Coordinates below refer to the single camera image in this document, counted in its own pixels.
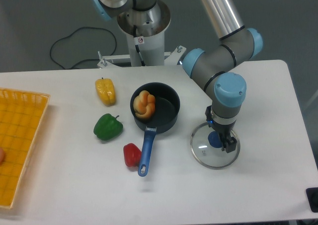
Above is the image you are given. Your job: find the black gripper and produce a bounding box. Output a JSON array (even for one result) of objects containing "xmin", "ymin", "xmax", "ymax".
[{"xmin": 205, "ymin": 105, "xmax": 237, "ymax": 152}]

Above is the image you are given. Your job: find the glass pot lid blue knob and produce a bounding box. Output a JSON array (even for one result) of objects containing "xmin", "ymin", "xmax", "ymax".
[{"xmin": 189, "ymin": 122, "xmax": 241, "ymax": 170}]

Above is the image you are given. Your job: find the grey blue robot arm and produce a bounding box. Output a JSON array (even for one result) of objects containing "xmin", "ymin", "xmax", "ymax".
[{"xmin": 92, "ymin": 0, "xmax": 263, "ymax": 152}]

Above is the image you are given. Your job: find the dark blue saucepan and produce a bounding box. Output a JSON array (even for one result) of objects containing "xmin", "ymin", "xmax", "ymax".
[{"xmin": 130, "ymin": 82, "xmax": 180, "ymax": 177}]

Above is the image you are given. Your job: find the black object table corner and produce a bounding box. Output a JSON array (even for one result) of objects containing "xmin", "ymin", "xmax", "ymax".
[{"xmin": 306, "ymin": 187, "xmax": 318, "ymax": 213}]

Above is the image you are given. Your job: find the braided bread roll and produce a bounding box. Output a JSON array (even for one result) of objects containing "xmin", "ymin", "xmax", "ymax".
[{"xmin": 133, "ymin": 90, "xmax": 156, "ymax": 121}]

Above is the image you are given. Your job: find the red bell pepper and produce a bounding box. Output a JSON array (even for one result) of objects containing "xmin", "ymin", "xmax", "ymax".
[{"xmin": 123, "ymin": 143, "xmax": 142, "ymax": 167}]

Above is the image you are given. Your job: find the green bell pepper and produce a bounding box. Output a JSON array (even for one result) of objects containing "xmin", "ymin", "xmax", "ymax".
[{"xmin": 93, "ymin": 113, "xmax": 123, "ymax": 141}]

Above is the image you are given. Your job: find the yellow bell pepper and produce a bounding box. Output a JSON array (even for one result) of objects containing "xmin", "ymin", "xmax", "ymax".
[{"xmin": 95, "ymin": 78, "xmax": 116, "ymax": 106}]

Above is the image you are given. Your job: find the yellow wicker basket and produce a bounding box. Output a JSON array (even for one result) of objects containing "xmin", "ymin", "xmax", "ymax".
[{"xmin": 0, "ymin": 88, "xmax": 50, "ymax": 209}]

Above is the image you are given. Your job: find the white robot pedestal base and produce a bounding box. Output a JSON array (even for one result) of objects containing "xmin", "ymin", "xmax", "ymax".
[{"xmin": 97, "ymin": 0, "xmax": 186, "ymax": 68}]

